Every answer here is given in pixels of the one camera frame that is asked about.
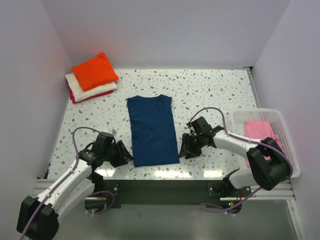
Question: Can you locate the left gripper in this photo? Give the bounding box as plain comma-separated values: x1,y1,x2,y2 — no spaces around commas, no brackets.
103,140,134,168

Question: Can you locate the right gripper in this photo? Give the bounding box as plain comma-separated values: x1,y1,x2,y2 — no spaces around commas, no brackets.
178,132,205,160

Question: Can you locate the blue mickey t-shirt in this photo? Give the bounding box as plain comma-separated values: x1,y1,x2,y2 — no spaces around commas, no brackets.
127,94,180,168

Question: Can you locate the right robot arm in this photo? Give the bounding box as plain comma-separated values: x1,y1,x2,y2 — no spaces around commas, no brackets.
179,117,293,197

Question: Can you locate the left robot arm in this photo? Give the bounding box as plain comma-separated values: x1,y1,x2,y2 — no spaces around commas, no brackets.
16,132,134,240

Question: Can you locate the white plastic basket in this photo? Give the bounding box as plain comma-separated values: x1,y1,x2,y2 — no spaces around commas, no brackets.
229,108,301,178

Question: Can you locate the pink t-shirt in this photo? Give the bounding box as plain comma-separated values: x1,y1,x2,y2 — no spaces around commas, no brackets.
244,120,283,149

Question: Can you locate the white folded t-shirt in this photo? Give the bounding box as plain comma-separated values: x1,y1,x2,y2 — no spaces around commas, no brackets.
65,72,118,103

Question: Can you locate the red folded t-shirt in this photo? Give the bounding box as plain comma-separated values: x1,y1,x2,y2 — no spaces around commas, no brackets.
69,89,114,104

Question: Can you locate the orange folded t-shirt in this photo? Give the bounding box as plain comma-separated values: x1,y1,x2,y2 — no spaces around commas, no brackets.
71,52,119,92

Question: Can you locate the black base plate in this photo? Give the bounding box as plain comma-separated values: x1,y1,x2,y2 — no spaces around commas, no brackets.
84,180,251,212

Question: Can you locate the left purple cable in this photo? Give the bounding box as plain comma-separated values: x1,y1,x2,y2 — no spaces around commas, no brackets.
18,126,116,240

